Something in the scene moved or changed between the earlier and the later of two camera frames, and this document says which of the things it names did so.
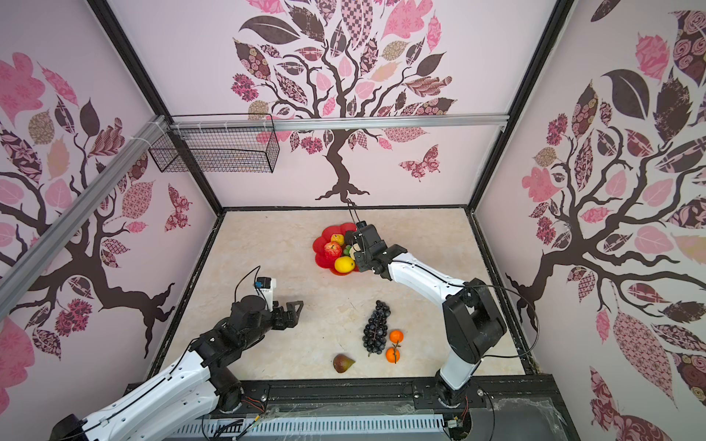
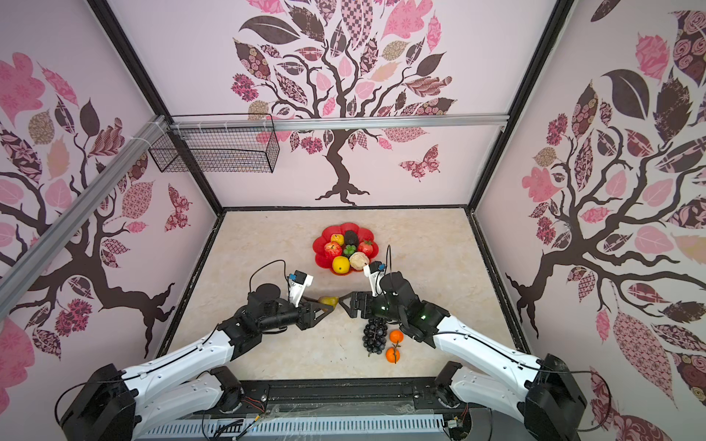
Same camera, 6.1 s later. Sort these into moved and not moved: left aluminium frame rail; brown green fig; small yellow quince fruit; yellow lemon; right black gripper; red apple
Moved: right black gripper; brown green fig
Not moved: yellow lemon; red apple; left aluminium frame rail; small yellow quince fruit
